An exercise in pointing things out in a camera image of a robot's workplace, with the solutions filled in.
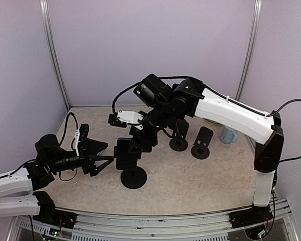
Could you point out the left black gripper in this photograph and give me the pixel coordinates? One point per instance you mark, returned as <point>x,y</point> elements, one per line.
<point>88,164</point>

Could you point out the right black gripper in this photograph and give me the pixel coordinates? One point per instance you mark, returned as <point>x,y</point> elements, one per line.
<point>139,139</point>

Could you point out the blue phone black screen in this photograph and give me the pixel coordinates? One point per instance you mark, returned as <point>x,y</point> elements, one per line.
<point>124,159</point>

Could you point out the black folding stand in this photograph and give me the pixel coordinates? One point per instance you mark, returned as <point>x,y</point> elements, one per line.
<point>200,147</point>
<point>178,141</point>

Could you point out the black pole phone stand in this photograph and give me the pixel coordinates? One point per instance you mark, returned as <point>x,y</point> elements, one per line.
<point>134,179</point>

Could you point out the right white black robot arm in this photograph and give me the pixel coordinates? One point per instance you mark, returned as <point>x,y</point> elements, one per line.
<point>193,98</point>

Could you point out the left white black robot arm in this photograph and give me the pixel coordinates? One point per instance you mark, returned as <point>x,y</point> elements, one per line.
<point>21,190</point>

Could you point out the light blue mug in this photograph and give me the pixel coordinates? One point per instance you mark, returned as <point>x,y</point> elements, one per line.
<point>228,135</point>

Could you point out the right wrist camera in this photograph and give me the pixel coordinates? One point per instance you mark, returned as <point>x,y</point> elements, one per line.
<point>125,118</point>

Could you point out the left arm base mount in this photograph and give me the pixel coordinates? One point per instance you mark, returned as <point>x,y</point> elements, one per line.
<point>56,217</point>

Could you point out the front aluminium rail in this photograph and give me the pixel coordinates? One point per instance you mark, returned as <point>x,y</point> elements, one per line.
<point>203,226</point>

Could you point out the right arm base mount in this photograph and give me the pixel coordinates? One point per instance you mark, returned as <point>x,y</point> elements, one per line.
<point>249,217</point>

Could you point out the left aluminium frame post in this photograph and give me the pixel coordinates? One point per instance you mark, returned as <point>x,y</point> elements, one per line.
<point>53,54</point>

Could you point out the aluminium frame post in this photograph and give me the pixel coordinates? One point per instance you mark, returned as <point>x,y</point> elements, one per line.
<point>53,54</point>
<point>250,48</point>

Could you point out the right aluminium frame post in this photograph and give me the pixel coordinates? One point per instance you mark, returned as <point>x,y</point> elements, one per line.
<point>250,48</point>

